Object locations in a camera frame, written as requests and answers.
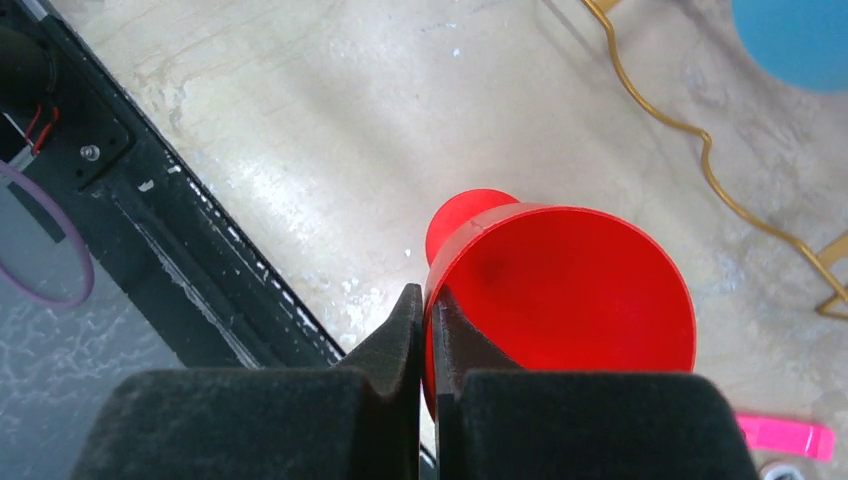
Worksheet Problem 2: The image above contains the red wine glass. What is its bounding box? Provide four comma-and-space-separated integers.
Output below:
421, 188, 698, 422

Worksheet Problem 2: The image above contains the pink highlighter marker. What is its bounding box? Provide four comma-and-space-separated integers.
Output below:
735, 413, 836, 462

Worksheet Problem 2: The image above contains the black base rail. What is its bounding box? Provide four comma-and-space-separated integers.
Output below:
0, 0, 439, 480

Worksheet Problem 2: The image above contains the gold wire glass rack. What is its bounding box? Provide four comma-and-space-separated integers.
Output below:
581, 0, 848, 323

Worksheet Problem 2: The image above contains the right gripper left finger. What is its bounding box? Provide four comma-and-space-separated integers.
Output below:
71, 284, 424, 479

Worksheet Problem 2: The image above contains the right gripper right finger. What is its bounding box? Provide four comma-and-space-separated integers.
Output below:
431, 289, 757, 479

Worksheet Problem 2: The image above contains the front blue wine glass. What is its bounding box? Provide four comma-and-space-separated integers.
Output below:
731, 0, 847, 93

